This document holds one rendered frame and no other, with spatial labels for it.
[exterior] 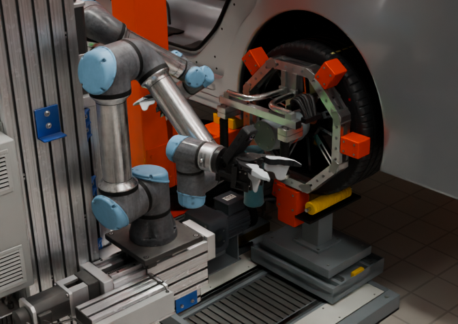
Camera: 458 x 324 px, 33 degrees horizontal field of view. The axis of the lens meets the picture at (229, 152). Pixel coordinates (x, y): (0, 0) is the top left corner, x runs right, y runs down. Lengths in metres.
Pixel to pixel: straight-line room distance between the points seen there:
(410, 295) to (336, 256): 0.42
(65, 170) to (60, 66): 0.32
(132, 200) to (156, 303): 0.32
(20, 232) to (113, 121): 0.43
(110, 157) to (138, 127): 1.06
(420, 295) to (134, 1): 1.83
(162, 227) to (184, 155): 0.44
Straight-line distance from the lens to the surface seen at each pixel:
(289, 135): 2.86
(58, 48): 2.21
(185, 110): 2.13
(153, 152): 3.26
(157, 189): 2.30
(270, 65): 3.14
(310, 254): 3.46
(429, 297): 3.66
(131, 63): 2.09
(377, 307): 3.41
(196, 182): 2.02
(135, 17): 3.05
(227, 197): 3.49
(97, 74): 2.05
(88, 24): 2.65
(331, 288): 3.34
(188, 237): 2.41
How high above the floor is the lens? 2.02
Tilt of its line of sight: 24 degrees down
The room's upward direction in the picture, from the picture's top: 1 degrees counter-clockwise
